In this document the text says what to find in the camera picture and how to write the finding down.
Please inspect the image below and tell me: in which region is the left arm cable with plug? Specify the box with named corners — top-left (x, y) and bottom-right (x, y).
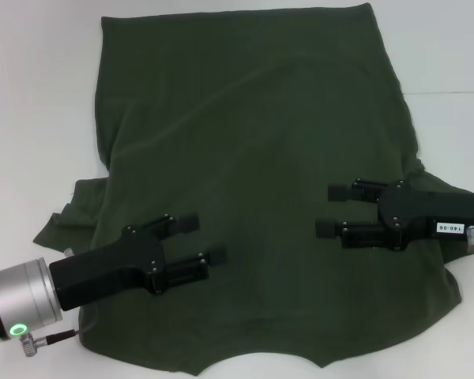
top-left (20, 329), bottom-right (82, 347)

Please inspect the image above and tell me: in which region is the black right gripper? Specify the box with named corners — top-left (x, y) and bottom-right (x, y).
top-left (314, 178), bottom-right (474, 251)

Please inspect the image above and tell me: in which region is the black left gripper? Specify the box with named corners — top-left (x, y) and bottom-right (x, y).
top-left (48, 212), bottom-right (228, 313)

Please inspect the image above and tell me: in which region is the dark green t-shirt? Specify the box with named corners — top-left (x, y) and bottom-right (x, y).
top-left (32, 2), bottom-right (474, 366)

